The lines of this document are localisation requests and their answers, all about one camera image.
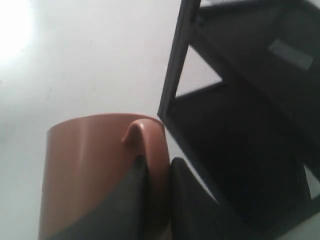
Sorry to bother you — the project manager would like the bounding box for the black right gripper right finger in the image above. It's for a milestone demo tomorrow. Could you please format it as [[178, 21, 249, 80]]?
[[170, 157, 250, 240]]

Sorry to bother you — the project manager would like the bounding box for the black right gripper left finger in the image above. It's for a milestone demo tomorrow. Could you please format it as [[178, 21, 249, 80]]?
[[51, 155, 148, 240]]

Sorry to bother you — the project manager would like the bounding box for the terracotta ceramic mug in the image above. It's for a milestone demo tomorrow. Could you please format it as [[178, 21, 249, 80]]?
[[38, 113, 171, 240]]

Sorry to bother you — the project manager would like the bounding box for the black shelf rack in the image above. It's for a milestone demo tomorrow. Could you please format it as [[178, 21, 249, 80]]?
[[158, 0, 320, 231]]

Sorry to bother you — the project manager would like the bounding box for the grey label sticker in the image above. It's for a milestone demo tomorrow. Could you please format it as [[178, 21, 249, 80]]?
[[268, 39, 313, 70]]

